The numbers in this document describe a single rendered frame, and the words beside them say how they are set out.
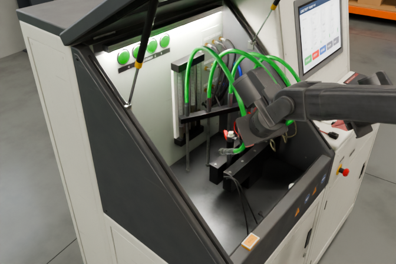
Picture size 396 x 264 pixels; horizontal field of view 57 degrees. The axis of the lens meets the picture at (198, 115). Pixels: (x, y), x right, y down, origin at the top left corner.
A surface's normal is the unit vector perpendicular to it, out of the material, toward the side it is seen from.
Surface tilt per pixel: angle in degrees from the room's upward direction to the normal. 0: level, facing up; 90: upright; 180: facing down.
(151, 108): 90
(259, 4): 90
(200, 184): 0
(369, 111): 87
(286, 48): 76
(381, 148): 0
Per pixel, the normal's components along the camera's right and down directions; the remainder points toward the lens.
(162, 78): 0.76, 0.35
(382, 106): -0.70, 0.24
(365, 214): 0.00, -0.84
